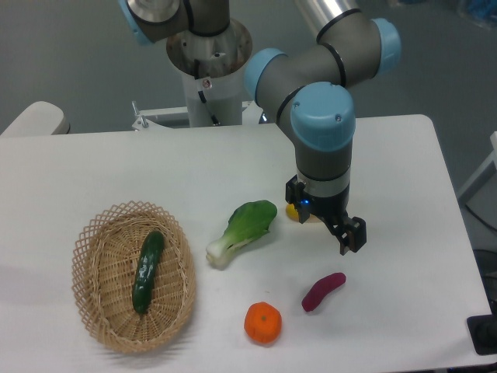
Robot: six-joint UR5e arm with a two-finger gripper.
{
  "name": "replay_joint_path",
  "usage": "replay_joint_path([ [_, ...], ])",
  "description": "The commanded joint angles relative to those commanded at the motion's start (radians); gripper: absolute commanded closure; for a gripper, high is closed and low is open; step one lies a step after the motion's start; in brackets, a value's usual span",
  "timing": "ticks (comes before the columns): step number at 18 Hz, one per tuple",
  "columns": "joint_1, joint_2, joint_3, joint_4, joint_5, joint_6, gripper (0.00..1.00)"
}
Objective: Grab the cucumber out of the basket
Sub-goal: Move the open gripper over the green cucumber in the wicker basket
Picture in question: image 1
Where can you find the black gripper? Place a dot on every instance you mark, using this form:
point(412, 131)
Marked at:
point(328, 204)

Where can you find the green cucumber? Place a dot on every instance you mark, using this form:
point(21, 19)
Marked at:
point(144, 281)

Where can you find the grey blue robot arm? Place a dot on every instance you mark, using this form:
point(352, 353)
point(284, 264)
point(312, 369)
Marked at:
point(306, 96)

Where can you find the woven wicker basket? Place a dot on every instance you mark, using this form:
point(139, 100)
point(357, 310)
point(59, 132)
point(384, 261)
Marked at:
point(104, 266)

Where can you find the yellow mango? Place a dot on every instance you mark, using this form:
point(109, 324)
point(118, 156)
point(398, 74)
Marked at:
point(293, 215)

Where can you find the green bok choy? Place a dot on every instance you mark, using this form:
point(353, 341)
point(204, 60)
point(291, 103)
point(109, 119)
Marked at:
point(249, 222)

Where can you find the purple sweet potato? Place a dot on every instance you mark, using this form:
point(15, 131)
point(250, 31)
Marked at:
point(321, 289)

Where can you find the orange tangerine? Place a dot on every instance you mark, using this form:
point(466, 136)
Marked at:
point(263, 323)

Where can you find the black device at table edge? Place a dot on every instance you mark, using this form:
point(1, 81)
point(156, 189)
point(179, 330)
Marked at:
point(482, 329)

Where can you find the clear bag with blue items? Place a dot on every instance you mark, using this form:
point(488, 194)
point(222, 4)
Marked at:
point(480, 12)

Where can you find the white chair armrest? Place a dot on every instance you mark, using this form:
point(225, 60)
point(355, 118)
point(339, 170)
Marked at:
point(38, 119)

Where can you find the white furniture frame right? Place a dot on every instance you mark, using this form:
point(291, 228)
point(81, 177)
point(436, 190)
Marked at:
point(479, 177)

